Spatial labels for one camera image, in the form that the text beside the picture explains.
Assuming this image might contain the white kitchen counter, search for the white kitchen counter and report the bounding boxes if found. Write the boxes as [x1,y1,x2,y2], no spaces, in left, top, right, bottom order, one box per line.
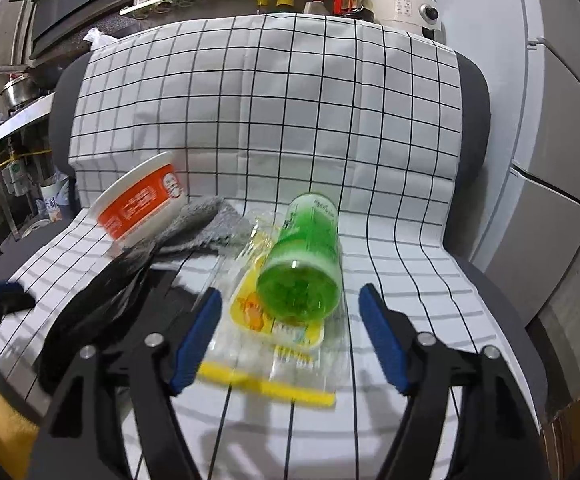
[0,93,55,141]

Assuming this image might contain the yellow stool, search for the yellow stool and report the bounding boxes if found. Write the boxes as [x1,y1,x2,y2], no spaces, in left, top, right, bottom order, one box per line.
[0,394,40,480]

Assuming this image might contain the orange white paper bowl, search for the orange white paper bowl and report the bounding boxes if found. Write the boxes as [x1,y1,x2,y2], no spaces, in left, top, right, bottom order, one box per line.
[88,152,187,248]

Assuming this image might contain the yellow clear snack wrapper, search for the yellow clear snack wrapper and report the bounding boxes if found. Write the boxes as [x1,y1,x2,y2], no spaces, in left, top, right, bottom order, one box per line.
[198,212,350,408]

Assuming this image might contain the steel pot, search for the steel pot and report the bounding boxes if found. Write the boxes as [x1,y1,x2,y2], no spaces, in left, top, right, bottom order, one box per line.
[0,73,40,112]

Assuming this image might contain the grey fluffy cloth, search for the grey fluffy cloth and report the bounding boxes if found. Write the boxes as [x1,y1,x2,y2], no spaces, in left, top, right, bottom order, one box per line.
[136,196,252,257]

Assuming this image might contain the green tea bottle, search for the green tea bottle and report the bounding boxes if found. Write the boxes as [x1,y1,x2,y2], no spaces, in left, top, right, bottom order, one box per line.
[256,193,342,323]

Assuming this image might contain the white black grid cloth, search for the white black grid cloth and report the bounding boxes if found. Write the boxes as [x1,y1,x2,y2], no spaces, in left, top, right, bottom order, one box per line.
[0,12,539,480]

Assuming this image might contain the grey refrigerator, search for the grey refrigerator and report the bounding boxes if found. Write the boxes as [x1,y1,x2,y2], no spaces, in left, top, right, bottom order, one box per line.
[438,0,580,322]

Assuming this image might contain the white rice cooker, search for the white rice cooker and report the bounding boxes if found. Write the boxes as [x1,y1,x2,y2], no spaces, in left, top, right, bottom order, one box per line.
[370,0,441,40]

